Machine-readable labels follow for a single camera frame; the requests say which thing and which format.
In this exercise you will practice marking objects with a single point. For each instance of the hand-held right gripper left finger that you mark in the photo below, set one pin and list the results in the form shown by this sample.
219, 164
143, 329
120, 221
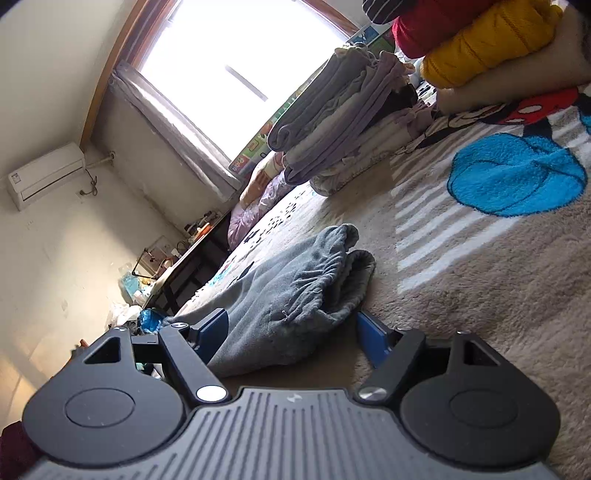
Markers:
213, 337

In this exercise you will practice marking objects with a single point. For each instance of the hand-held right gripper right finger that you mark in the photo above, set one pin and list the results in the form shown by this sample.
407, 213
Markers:
374, 339

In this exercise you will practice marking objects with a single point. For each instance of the grey fleece pants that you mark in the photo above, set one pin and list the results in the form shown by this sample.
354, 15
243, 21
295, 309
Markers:
286, 295

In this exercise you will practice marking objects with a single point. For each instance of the stack of grey folded clothes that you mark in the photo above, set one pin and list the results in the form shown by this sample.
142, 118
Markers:
341, 124

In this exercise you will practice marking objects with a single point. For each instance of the blue plastic bag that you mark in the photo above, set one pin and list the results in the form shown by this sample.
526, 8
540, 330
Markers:
150, 321

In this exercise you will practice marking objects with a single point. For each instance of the dark wooden desk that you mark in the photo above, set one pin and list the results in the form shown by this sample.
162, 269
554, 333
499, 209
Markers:
194, 267

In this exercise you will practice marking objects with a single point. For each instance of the white plastic bag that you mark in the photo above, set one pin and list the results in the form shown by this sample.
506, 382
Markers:
124, 314

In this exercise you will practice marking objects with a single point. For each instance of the desk clutter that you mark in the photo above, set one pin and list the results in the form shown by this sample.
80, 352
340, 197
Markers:
157, 263

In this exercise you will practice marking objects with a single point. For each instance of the purple quilt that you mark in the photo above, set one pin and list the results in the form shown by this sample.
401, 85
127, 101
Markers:
247, 217

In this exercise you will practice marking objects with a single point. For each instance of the cartoon mouse printed blanket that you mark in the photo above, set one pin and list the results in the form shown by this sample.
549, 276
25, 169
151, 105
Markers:
485, 258

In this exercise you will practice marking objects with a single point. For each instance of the yellow cartoon pillow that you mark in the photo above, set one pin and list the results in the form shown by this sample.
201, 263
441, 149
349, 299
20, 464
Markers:
261, 177

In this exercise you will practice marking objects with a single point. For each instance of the grey curtain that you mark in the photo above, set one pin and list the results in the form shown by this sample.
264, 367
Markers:
184, 134

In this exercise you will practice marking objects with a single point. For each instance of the person's maroon clothing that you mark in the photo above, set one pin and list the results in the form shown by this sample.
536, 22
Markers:
16, 450

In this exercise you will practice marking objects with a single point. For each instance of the white air conditioner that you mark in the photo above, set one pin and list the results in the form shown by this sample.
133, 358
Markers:
46, 177

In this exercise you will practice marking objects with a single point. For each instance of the window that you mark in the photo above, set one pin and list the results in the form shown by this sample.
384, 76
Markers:
240, 69

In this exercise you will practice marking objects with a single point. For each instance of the yellow folded sweater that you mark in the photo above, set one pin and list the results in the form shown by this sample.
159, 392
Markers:
485, 50

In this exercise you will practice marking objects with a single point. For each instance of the red folded sweater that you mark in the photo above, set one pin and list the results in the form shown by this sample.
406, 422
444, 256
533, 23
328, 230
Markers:
438, 27

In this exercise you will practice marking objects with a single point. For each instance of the striped folded garment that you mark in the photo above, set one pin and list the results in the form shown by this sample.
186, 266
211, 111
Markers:
381, 9

